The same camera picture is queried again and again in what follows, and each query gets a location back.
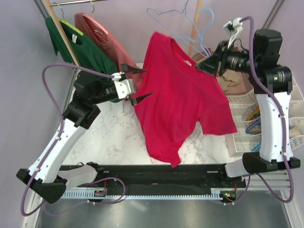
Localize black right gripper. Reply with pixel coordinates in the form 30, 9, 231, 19
195, 40, 260, 77

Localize light blue wire hanger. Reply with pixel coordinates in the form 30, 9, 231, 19
174, 5, 214, 57
146, 0, 211, 56

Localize magenta t shirt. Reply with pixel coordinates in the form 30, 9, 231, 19
134, 32, 237, 167

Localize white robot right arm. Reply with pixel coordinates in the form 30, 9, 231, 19
195, 29, 301, 187

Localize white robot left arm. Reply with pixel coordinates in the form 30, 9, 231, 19
16, 63, 147, 204

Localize green t shirt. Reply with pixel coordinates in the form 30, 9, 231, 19
45, 17, 118, 75

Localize salmon pink t shirt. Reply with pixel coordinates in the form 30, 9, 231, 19
74, 12, 143, 88

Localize beige crumpled garment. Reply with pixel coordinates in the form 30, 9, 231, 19
217, 68, 250, 95

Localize pink translucent laundry basket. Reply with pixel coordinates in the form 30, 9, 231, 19
191, 47, 255, 95

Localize white plastic file organizer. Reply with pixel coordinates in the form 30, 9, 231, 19
225, 78, 304, 158

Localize yellow blue book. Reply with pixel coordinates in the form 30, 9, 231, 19
246, 105, 260, 121

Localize blue cover book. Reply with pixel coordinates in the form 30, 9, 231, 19
245, 120, 261, 134

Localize light blue book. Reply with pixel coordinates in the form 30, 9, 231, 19
251, 128, 302, 152

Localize wooden clothes rack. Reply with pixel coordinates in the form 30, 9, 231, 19
40, 0, 202, 67

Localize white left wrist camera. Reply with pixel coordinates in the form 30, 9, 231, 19
111, 72, 136, 99

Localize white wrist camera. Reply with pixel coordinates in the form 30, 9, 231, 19
111, 72, 136, 99
223, 18, 243, 48

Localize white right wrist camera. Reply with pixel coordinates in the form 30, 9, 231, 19
223, 18, 243, 48

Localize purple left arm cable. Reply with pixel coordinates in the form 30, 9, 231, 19
20, 62, 126, 217

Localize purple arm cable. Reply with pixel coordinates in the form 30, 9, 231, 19
20, 62, 126, 217
239, 16, 295, 207

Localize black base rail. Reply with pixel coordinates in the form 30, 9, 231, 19
95, 164, 246, 189

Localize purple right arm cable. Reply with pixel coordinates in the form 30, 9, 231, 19
239, 16, 295, 207

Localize white slotted cable duct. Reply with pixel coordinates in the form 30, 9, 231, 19
61, 186, 236, 200

